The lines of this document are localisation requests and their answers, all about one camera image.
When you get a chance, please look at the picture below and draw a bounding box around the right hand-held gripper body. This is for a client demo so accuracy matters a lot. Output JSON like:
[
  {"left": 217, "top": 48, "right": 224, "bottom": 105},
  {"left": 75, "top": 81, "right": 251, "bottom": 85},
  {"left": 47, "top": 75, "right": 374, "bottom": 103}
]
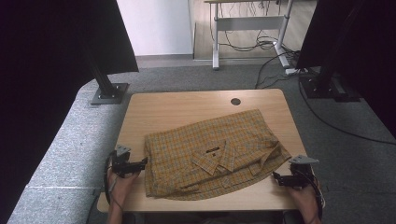
[{"left": 288, "top": 154, "right": 320, "bottom": 189}]

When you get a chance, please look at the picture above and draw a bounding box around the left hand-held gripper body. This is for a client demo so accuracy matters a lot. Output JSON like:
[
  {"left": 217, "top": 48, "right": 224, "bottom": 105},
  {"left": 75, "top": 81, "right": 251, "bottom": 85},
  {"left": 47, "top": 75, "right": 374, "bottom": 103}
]
[{"left": 110, "top": 144, "right": 140, "bottom": 179}]

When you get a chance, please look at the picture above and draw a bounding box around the yellow plaid shirt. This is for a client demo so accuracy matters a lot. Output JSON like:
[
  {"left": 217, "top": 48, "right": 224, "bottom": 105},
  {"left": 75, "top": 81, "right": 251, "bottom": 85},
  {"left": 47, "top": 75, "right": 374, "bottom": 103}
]
[{"left": 143, "top": 108, "right": 292, "bottom": 201}]

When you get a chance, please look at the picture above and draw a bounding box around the person's right hand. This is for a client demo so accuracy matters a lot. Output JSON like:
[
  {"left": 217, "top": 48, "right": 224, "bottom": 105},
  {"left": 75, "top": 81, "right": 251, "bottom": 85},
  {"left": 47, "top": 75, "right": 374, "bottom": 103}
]
[{"left": 285, "top": 185, "right": 322, "bottom": 217}]

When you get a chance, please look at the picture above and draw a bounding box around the person's left hand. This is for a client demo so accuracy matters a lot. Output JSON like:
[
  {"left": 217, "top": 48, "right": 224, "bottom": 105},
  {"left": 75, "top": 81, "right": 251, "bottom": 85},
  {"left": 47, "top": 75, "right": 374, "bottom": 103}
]
[{"left": 106, "top": 169, "right": 140, "bottom": 207}]

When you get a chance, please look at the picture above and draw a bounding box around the person's dark clothing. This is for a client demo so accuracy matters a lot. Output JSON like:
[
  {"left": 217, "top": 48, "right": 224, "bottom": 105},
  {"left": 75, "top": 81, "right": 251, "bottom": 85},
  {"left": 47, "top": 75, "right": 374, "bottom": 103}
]
[{"left": 122, "top": 212, "right": 302, "bottom": 224}]

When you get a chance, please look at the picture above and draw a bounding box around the black metal stand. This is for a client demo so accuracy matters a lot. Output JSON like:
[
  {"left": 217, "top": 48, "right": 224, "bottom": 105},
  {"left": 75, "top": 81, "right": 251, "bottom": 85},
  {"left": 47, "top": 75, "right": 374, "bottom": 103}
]
[
  {"left": 82, "top": 46, "right": 130, "bottom": 105},
  {"left": 300, "top": 0, "right": 365, "bottom": 103}
]

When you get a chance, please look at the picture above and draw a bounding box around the white power strip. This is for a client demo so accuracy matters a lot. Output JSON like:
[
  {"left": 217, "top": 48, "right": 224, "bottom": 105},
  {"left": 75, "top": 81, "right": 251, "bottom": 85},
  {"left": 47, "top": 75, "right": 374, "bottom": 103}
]
[{"left": 284, "top": 66, "right": 309, "bottom": 77}]

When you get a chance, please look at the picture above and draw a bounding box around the black curtain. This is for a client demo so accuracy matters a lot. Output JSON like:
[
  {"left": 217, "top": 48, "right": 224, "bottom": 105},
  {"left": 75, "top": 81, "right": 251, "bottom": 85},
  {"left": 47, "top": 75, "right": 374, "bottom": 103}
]
[
  {"left": 295, "top": 0, "right": 396, "bottom": 138},
  {"left": 0, "top": 0, "right": 139, "bottom": 224}
]

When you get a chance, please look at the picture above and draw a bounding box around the left hand-held gripper black cable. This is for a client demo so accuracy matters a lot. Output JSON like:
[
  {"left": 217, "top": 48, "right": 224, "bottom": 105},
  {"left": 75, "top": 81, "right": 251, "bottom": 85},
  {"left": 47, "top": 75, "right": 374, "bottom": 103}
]
[{"left": 104, "top": 151, "right": 117, "bottom": 206}]

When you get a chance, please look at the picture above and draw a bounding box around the long black floor cable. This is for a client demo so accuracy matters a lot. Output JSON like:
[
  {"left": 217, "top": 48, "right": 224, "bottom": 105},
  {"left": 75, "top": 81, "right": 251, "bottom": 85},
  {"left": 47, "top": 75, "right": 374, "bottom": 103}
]
[{"left": 298, "top": 74, "right": 396, "bottom": 146}]

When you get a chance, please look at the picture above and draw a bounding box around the bundle of black cables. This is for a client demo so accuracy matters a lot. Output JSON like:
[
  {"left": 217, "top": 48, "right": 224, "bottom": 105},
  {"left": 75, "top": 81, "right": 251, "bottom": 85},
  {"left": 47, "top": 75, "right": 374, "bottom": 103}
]
[{"left": 218, "top": 0, "right": 302, "bottom": 91}]

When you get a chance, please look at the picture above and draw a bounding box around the white desk frame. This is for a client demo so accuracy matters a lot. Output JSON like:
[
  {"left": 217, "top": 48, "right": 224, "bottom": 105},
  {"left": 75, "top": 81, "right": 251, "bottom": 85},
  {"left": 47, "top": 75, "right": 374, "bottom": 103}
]
[{"left": 204, "top": 0, "right": 295, "bottom": 71}]

